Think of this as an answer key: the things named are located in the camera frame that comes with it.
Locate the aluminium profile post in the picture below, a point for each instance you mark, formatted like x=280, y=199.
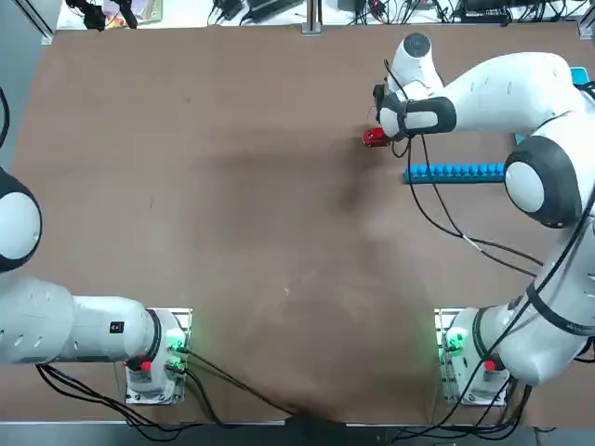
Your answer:
x=311, y=18

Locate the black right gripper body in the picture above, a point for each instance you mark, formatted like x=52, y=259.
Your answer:
x=380, y=95

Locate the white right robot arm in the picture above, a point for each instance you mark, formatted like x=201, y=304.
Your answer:
x=511, y=93

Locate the black power adapter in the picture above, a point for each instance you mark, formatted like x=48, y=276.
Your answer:
x=267, y=4

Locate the blue building block row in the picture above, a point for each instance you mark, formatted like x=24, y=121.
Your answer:
x=446, y=174

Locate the teal plastic bin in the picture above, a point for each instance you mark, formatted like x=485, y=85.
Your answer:
x=578, y=75

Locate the black clamp stand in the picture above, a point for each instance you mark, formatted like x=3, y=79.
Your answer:
x=95, y=16

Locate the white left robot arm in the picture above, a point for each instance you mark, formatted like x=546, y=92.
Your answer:
x=93, y=325

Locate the colourful printed box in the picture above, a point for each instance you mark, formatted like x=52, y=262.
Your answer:
x=151, y=11

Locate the red toy car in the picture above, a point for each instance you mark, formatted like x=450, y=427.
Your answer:
x=372, y=137

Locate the aluminium frame rail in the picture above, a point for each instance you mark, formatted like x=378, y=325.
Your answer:
x=35, y=18

